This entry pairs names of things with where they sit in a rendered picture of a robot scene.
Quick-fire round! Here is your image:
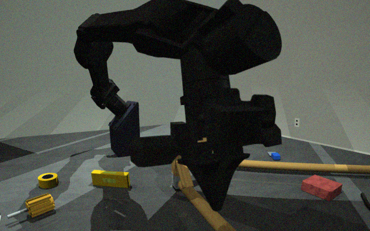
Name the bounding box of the red rectangular block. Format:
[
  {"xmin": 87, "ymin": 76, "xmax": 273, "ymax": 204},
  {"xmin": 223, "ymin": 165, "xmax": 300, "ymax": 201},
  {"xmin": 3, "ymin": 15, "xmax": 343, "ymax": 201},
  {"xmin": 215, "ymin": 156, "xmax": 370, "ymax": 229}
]
[{"xmin": 301, "ymin": 175, "xmax": 342, "ymax": 201}]

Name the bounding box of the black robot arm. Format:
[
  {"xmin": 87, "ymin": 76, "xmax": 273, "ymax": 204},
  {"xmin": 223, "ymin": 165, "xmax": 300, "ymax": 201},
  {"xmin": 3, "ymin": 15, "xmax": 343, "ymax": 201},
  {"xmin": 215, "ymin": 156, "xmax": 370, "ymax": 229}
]
[{"xmin": 74, "ymin": 0, "xmax": 282, "ymax": 146}]

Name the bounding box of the yellow ring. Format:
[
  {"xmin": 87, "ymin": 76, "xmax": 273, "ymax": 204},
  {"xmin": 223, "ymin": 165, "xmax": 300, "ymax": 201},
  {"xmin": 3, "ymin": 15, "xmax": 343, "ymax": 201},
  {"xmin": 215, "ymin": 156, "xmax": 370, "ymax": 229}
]
[{"xmin": 38, "ymin": 173, "xmax": 59, "ymax": 188}]

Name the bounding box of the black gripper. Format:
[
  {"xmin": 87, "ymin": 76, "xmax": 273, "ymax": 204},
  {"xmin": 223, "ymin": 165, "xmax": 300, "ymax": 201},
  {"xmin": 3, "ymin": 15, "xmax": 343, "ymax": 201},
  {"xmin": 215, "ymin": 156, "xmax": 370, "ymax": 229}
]
[{"xmin": 129, "ymin": 79, "xmax": 282, "ymax": 212}]

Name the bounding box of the yellow rectangular block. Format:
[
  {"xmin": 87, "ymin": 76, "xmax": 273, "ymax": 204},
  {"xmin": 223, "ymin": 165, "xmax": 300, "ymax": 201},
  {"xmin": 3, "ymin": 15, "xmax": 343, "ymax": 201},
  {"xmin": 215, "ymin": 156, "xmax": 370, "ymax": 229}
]
[{"xmin": 91, "ymin": 170, "xmax": 130, "ymax": 188}]

